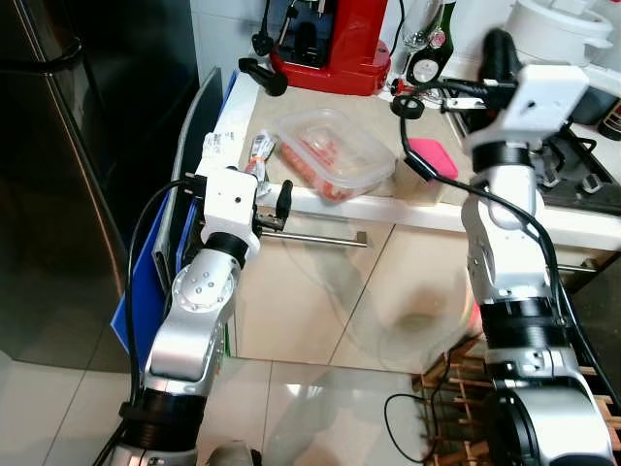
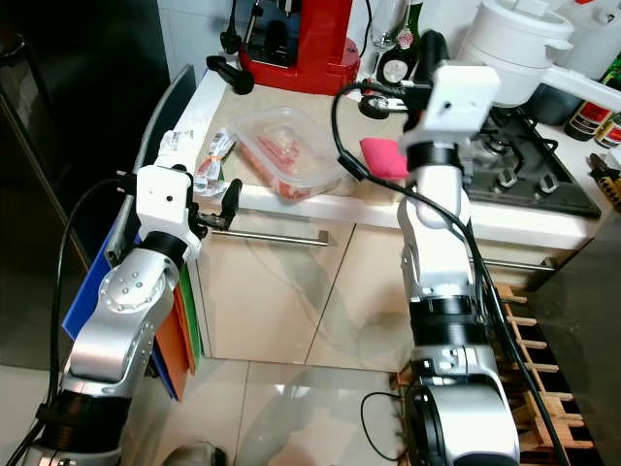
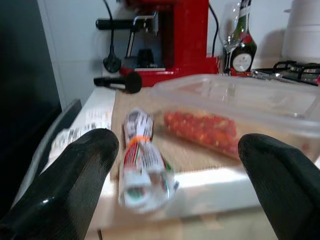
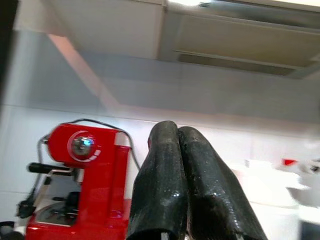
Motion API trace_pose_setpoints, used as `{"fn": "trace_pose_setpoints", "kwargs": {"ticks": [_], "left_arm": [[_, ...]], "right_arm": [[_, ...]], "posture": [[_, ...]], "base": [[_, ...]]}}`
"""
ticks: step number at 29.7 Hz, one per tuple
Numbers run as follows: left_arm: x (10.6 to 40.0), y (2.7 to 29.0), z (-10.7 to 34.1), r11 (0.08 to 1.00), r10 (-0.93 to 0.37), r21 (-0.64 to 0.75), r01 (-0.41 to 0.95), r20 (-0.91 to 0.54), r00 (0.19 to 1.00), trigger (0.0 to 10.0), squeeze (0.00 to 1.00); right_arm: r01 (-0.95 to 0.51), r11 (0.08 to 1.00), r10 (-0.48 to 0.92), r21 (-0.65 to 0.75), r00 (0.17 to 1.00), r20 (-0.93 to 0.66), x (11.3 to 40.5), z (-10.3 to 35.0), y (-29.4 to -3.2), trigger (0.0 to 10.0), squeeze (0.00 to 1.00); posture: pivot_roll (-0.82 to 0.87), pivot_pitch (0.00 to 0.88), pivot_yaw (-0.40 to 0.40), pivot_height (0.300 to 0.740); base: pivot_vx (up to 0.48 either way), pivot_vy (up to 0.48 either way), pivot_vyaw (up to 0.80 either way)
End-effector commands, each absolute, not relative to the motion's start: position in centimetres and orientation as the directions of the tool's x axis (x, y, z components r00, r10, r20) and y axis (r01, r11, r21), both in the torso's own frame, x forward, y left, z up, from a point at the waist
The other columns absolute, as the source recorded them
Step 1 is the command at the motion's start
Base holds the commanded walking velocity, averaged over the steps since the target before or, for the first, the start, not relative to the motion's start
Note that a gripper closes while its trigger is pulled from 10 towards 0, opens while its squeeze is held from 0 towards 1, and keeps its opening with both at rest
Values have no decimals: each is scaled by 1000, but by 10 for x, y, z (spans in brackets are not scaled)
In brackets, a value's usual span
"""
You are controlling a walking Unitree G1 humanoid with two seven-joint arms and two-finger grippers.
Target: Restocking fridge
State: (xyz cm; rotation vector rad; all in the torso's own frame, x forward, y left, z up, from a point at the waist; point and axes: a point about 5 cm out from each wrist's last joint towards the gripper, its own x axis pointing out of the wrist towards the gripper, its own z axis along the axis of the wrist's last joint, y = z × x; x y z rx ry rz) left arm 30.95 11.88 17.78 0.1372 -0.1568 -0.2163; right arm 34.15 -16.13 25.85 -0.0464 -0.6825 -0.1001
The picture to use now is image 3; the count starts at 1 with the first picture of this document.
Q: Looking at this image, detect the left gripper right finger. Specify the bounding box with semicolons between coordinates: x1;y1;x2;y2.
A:
237;133;320;240

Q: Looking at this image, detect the steel gas hob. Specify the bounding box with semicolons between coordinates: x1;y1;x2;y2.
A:
251;59;320;87

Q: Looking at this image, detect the white printed packet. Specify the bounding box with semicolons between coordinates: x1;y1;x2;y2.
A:
117;108;181;215

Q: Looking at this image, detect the red espresso machine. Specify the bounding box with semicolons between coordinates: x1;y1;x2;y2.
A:
119;0;221;87

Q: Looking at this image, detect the black power plug cable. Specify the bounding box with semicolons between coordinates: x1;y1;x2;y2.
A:
102;0;123;74

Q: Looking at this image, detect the clear plastic food container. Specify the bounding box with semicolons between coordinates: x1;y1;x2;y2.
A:
147;74;320;161

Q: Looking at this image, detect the white lidded pot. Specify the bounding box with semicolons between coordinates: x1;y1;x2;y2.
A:
281;0;320;60

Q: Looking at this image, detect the clear wine glass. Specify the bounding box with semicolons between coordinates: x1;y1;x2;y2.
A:
218;2;247;75

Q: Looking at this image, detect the dark glass bottle round label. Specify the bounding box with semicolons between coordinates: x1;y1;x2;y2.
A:
223;0;258;75

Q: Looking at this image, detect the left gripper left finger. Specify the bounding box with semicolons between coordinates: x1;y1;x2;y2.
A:
0;128;120;240

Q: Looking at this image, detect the thin black power cable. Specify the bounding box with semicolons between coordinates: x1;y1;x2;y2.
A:
208;4;220;57

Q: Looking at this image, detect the chrome portafilter black handle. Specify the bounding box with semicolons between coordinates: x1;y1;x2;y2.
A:
95;11;158;35

